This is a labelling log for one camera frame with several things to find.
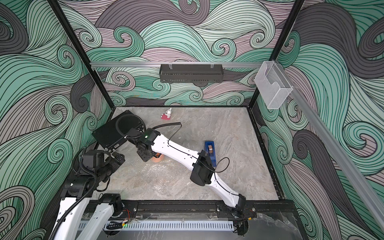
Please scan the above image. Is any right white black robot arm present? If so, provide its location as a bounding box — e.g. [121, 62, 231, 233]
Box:
[131, 122, 246, 217]

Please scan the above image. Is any aluminium wall rail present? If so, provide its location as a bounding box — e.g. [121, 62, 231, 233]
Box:
[89, 61, 265, 69]
[274, 61, 384, 230]

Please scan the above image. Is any black wall-mounted tray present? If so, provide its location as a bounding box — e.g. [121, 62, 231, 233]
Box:
[159, 64, 224, 84]

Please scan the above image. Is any white bunny on pink base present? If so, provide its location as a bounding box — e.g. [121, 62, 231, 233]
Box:
[161, 108, 172, 120]

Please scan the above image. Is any aluminium wall rail right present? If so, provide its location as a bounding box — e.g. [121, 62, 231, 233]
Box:
[274, 61, 384, 230]

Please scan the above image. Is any clear acrylic wall holder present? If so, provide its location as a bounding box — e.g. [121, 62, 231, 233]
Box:
[255, 61, 293, 110]

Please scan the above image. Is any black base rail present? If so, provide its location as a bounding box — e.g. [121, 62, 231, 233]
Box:
[122, 200, 296, 219]

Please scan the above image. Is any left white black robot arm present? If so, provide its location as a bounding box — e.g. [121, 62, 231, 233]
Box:
[49, 150, 126, 240]

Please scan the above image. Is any white slotted cable duct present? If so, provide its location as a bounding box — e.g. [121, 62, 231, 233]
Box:
[77, 220, 235, 232]

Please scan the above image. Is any black hard case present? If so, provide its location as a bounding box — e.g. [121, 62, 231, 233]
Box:
[92, 110, 146, 151]

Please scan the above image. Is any aluminium wall rail back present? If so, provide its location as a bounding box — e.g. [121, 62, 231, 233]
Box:
[89, 61, 265, 69]

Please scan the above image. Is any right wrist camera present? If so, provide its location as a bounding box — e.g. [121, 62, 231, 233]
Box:
[125, 128, 142, 139]

